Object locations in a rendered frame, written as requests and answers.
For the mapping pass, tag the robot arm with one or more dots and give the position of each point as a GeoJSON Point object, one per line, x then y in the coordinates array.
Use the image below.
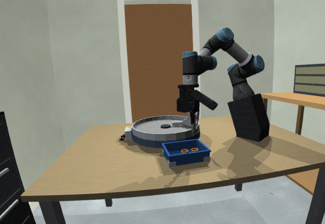
{"type": "Point", "coordinates": [195, 64]}

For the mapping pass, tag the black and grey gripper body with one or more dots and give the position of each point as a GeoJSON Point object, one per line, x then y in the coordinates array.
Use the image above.
{"type": "Point", "coordinates": [185, 101]}

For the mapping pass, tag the blue crate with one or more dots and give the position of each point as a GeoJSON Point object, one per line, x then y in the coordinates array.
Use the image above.
{"type": "Point", "coordinates": [174, 156]}

